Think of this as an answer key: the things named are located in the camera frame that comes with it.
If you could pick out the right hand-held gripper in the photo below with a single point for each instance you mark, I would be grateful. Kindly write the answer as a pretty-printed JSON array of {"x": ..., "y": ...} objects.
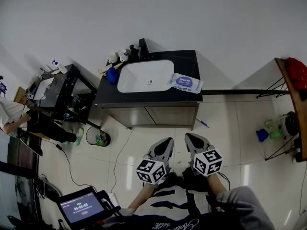
[{"x": 207, "y": 163}]

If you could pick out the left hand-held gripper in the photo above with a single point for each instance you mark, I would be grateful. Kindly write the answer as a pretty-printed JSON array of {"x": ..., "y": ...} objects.
[{"x": 151, "y": 171}]

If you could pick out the wet wipes packet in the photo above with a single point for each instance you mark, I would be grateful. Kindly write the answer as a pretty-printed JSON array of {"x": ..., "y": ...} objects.
[{"x": 184, "y": 81}]

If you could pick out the person's left forearm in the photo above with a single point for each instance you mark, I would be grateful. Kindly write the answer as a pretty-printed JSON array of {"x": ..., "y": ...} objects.
[{"x": 141, "y": 196}]

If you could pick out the person's right forearm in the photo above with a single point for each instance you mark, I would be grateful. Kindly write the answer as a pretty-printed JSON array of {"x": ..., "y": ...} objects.
[{"x": 216, "y": 183}]

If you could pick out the blue white pen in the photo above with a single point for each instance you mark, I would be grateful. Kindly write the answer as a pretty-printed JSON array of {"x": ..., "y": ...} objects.
[{"x": 202, "y": 123}]

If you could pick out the person's dark trousers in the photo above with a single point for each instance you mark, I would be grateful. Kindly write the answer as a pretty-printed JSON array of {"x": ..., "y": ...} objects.
[{"x": 189, "y": 178}]

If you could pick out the person's white navy shirt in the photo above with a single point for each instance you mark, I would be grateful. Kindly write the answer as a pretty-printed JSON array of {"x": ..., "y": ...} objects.
[{"x": 172, "y": 200}]

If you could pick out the blue bag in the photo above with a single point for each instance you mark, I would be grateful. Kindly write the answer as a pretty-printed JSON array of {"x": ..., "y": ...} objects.
[{"x": 262, "y": 135}]

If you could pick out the white power strip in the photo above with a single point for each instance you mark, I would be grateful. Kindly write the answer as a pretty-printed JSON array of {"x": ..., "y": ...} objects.
[{"x": 113, "y": 199}]

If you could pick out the pale green packet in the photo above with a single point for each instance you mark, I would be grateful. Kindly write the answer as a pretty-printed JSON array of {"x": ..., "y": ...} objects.
[{"x": 269, "y": 123}]

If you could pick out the person's gray sleeve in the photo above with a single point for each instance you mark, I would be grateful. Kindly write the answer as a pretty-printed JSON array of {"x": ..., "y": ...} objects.
[{"x": 244, "y": 205}]

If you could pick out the green plastic item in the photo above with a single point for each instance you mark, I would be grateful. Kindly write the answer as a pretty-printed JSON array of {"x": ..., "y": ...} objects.
[{"x": 275, "y": 134}]

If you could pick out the black top vanity cabinet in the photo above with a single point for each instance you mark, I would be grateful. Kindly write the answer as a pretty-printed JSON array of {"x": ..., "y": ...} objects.
[{"x": 184, "y": 61}]

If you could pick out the blue cloth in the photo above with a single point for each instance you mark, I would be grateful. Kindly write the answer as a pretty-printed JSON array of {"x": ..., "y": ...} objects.
[{"x": 112, "y": 75}]

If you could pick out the beige wooden brush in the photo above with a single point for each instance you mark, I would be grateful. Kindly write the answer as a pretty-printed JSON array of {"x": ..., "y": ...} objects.
[{"x": 117, "y": 66}]

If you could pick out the black round wheel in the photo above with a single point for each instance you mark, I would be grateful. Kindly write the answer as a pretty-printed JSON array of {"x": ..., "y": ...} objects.
[{"x": 291, "y": 123}]

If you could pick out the black tablet screen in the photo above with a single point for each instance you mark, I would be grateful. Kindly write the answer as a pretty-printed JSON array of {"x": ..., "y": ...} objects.
[{"x": 81, "y": 207}]

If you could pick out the small beige wooden item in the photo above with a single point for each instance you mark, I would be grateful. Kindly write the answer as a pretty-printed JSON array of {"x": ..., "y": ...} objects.
[{"x": 101, "y": 72}]

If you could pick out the black soap dispenser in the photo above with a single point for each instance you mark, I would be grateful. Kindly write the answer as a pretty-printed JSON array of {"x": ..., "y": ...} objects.
[{"x": 133, "y": 53}]

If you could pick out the plain white mug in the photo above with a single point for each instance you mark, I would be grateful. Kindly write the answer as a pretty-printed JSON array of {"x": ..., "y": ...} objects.
[{"x": 112, "y": 57}]

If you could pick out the black faucet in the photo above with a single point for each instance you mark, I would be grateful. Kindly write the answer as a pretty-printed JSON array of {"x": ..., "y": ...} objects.
[{"x": 142, "y": 47}]

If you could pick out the wooden table with black legs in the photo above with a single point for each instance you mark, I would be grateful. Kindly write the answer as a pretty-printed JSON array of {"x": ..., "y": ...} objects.
[{"x": 293, "y": 97}]

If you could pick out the dark cluttered vanity cabinet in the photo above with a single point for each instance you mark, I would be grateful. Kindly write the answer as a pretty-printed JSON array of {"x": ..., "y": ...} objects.
[{"x": 64, "y": 85}]

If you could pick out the red bag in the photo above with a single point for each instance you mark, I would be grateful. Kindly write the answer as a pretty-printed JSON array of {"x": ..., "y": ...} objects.
[{"x": 297, "y": 73}]

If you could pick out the white pump bottle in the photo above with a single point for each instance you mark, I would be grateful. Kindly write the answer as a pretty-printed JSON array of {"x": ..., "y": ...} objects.
[{"x": 62, "y": 68}]

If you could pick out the small white sink basin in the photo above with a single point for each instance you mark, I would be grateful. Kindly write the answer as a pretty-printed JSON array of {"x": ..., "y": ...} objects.
[{"x": 43, "y": 88}]

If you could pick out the black equipment cart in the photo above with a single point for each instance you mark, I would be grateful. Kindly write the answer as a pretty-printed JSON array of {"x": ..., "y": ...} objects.
[{"x": 24, "y": 157}]

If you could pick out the black tablet mount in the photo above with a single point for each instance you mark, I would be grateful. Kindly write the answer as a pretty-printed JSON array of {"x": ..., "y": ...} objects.
[{"x": 109, "y": 205}]

